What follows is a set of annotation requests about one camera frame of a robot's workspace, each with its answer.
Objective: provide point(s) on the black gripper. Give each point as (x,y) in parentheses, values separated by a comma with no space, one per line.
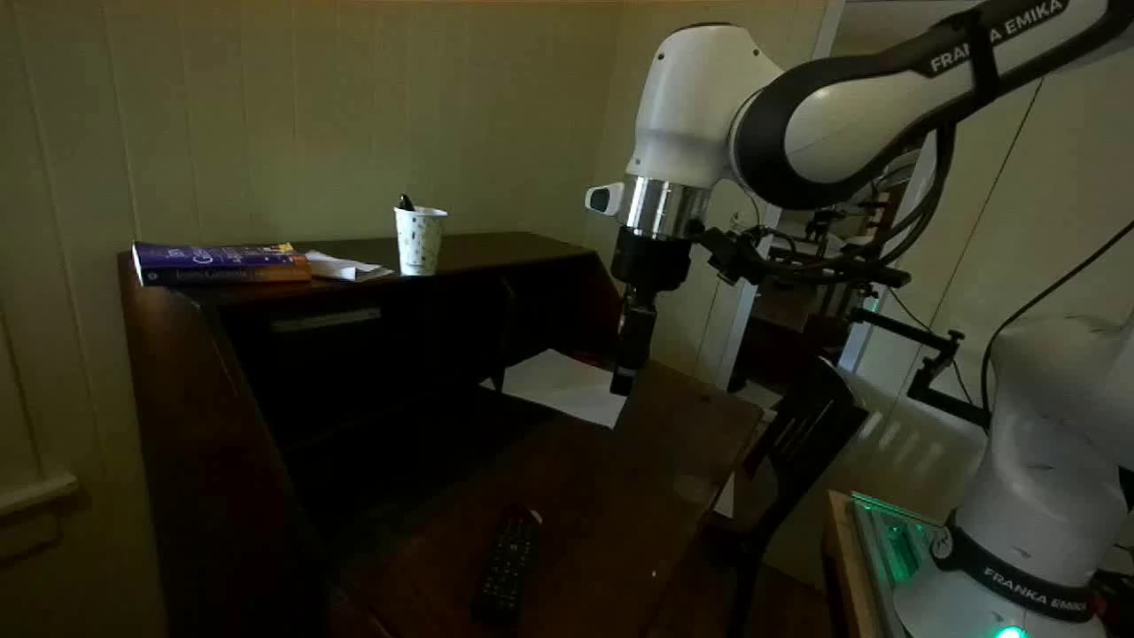
(641,265)

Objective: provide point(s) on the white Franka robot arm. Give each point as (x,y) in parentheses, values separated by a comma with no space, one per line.
(1050,493)

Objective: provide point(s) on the black remote control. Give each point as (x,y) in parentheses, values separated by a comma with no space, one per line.
(512,558)

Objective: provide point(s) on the white paper sheet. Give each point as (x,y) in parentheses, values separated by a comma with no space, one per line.
(565,385)

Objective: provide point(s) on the white paper cup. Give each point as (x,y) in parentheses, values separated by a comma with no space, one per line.
(419,234)

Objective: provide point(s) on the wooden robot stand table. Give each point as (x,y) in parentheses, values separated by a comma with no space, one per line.
(853,591)

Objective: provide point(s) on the dark wooden secretary desk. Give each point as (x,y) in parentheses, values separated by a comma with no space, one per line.
(334,457)

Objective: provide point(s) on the white papers on desk top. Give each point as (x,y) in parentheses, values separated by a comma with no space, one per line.
(345,271)

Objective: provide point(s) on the blue book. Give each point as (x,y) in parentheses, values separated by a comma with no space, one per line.
(215,265)

